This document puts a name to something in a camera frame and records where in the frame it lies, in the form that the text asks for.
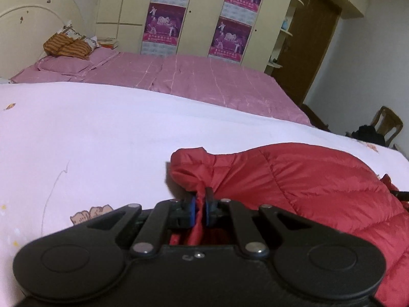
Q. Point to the pink pillow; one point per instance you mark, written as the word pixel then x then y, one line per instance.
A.
pixel 64 65

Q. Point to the lower right purple poster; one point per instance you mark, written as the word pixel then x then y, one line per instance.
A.
pixel 229 40

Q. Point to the red puffer jacket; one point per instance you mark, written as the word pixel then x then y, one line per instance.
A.
pixel 327 186

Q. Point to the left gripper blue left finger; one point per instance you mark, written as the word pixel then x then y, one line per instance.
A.
pixel 188 212

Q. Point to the lower left purple poster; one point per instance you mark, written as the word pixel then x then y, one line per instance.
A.
pixel 162 29

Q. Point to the brown wooden door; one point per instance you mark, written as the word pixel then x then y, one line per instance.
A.
pixel 302 53

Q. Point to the orange striped folded cloth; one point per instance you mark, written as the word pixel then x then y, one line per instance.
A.
pixel 61 44

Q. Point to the pink checked bed cover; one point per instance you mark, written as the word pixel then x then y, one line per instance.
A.
pixel 207 80

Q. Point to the wooden chair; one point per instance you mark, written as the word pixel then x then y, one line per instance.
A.
pixel 387 123

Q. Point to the yellow wardrobe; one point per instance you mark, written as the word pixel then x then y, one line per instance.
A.
pixel 124 20

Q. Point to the floral pillow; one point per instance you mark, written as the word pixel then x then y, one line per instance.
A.
pixel 72 33

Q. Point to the white floral bed sheet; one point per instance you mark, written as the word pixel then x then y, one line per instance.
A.
pixel 67 147

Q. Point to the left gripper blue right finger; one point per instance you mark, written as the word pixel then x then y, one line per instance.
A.
pixel 212 212

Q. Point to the cream round headboard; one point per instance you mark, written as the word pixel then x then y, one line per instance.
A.
pixel 27 24

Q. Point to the black bag on chair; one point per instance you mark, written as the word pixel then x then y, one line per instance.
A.
pixel 368 133

